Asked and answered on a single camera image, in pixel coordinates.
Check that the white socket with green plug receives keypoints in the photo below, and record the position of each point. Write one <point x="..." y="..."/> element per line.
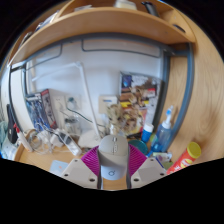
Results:
<point x="73" y="102"/>

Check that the blue and white can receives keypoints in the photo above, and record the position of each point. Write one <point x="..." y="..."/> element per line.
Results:
<point x="146" y="133"/>

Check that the tan robot model figure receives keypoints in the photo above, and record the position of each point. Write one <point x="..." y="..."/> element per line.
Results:
<point x="123" y="116"/>

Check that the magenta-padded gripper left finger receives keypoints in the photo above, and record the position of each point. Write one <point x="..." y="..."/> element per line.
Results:
<point x="78" y="171"/>

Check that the white computer mouse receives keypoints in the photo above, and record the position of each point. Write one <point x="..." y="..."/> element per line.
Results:
<point x="113" y="156"/>

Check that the blue spray bottle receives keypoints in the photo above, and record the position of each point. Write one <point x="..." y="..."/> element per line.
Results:
<point x="162" y="136"/>

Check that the blue model kit box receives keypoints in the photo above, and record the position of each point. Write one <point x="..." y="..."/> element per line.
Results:
<point x="36" y="111"/>

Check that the clear glass jar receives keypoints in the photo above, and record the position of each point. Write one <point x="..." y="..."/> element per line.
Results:
<point x="72" y="126"/>

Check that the colourful printed box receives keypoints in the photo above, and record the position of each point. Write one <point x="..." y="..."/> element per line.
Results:
<point x="143" y="86"/>

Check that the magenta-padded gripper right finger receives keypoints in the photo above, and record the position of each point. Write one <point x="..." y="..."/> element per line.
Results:
<point x="148" y="170"/>

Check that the wooden shelf unit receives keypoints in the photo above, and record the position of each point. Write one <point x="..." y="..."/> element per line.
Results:
<point x="100" y="23"/>

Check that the bed with teal blanket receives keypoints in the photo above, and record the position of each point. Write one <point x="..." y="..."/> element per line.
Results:
<point x="5" y="146"/>

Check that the black bag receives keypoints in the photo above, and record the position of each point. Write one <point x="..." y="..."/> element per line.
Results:
<point x="11" y="126"/>

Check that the red chips can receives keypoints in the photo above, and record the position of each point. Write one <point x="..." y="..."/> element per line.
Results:
<point x="185" y="158"/>

